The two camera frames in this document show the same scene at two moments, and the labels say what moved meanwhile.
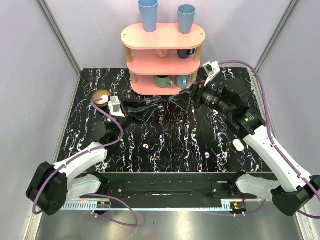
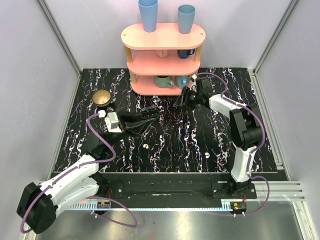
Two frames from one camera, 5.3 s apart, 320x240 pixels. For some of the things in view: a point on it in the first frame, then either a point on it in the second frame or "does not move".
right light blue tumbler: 186,16 does not move
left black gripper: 127,111 → 124,121
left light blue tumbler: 149,9 does not move
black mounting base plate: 171,186 does not move
